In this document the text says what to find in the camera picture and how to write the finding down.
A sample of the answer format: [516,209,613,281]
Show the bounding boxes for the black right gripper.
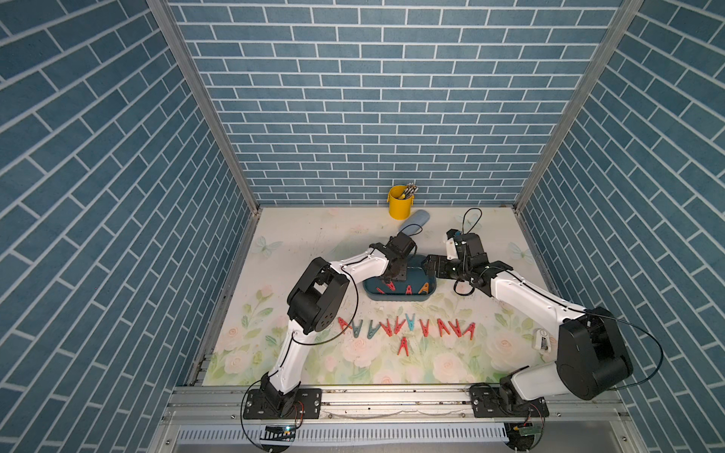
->
[420,253,469,283]

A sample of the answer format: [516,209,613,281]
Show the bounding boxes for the teal plastic storage box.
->
[364,255,437,302]

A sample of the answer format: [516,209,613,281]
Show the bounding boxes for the teal clothespin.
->
[405,313,416,332]

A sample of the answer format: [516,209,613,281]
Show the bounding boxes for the grey-teal clothespin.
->
[366,320,381,340]
[350,320,364,339]

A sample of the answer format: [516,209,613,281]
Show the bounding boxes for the red clothespin second row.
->
[398,337,410,357]

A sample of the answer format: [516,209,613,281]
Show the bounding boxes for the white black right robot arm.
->
[422,230,634,404]

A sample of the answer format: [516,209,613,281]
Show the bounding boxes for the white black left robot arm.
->
[261,232,416,398]

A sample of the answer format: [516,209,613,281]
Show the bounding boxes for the red clothespin pile in box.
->
[377,281,413,296]

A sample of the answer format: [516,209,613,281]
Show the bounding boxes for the grey fabric glasses case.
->
[398,210,430,237]

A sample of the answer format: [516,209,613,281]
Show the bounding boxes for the yellow metal bucket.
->
[387,185,415,221]

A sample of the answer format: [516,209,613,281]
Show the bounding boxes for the pens in bucket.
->
[398,183,418,200]

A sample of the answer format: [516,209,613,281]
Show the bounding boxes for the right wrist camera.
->
[445,228,462,260]

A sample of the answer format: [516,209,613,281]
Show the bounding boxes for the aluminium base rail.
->
[162,384,629,425]

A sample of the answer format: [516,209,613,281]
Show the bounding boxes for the right aluminium corner post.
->
[514,0,643,217]

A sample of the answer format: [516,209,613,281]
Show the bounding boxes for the aluminium corner post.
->
[514,0,643,217]
[147,0,260,216]

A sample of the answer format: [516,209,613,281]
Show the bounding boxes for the left aluminium corner post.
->
[147,0,260,216]

